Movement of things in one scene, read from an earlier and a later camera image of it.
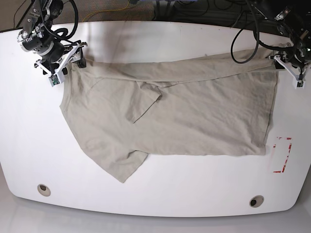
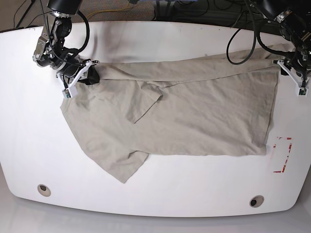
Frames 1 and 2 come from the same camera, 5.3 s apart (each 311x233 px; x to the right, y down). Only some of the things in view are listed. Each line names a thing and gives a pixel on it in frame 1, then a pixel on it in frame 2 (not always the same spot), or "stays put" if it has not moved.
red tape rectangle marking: (285, 163) stays put
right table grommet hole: (256, 201) stays put
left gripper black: (53, 67) → (93, 77)
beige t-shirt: (219, 103) stays put
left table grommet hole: (43, 190) stays put
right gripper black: (283, 58) → (283, 72)
